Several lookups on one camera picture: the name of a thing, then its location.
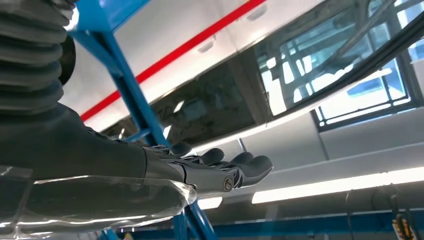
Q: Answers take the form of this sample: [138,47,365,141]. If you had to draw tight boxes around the blue metal shelf rack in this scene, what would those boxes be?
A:
[67,0,424,240]

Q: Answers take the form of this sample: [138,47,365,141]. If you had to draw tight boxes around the white car with red stripe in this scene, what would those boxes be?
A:
[59,0,424,157]

